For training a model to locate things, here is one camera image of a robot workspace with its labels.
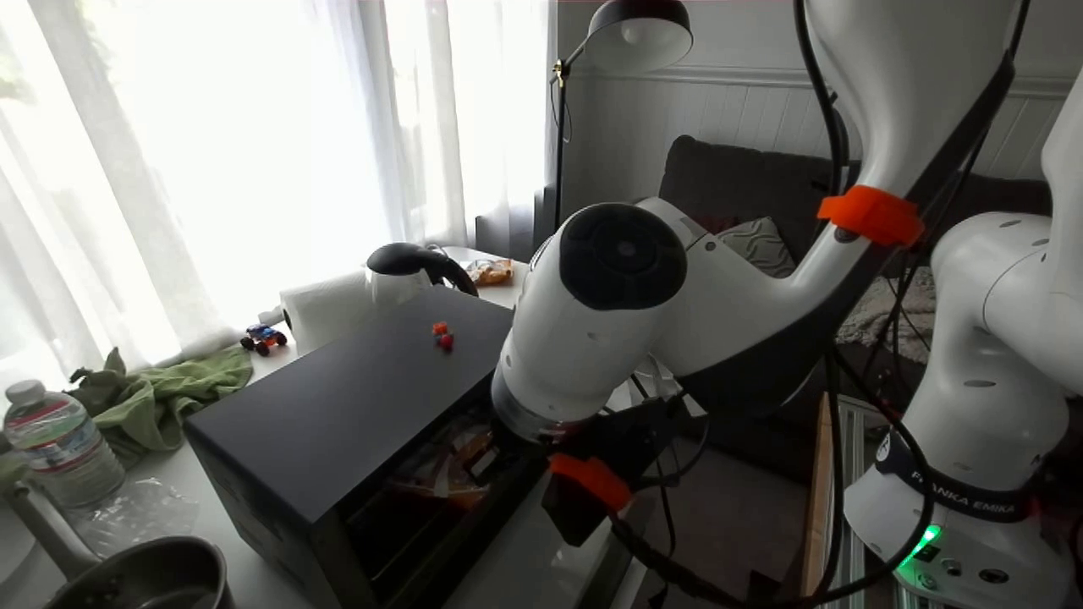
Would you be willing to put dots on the white sheer curtain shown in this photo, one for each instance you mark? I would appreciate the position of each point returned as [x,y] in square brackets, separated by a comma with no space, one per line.
[170,166]

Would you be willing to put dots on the dark metal bowl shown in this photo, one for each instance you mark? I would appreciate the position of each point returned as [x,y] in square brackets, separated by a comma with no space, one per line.
[167,573]

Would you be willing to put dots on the black toaster oven microwave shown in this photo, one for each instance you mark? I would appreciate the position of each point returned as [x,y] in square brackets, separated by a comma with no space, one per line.
[307,457]

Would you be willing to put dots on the green cloth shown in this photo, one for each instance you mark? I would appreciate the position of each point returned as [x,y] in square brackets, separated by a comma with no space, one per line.
[140,409]

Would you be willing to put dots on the small toy figure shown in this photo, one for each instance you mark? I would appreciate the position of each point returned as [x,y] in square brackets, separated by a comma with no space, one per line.
[446,337]

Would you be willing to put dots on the small toy car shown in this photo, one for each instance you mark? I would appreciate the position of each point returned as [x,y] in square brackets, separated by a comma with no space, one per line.
[261,338]

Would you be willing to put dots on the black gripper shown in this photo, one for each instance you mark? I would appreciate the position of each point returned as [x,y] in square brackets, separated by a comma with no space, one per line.
[599,465]

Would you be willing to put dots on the white franka robot arm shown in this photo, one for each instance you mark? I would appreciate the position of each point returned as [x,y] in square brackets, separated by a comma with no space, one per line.
[949,494]

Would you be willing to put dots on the orange snack packet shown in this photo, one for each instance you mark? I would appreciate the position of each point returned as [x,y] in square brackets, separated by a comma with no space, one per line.
[452,469]

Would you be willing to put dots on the plastic water bottle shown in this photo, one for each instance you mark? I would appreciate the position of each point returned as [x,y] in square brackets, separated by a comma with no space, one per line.
[65,451]

